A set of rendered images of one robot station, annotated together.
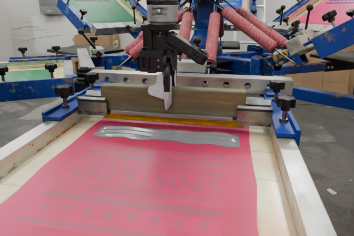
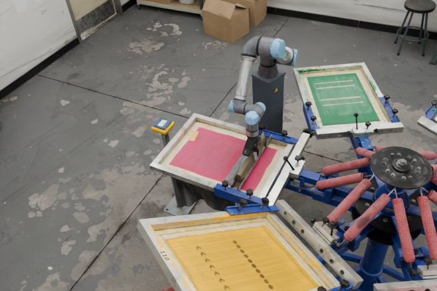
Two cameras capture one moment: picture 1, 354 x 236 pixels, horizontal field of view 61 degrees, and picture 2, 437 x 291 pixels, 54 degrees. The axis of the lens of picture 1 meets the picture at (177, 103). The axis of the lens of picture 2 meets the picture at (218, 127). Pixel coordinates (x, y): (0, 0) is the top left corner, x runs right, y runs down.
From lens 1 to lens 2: 2.79 m
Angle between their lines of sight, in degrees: 93
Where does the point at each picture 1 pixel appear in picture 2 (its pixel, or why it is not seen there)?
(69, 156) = (233, 139)
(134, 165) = (222, 152)
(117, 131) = not seen: hidden behind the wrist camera
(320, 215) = (179, 174)
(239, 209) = (194, 169)
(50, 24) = not seen: outside the picture
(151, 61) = not seen: hidden behind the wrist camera
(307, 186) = (189, 177)
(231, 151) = (222, 177)
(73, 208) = (207, 142)
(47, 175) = (224, 136)
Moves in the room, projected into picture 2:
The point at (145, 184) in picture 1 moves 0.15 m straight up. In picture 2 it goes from (211, 154) to (209, 138)
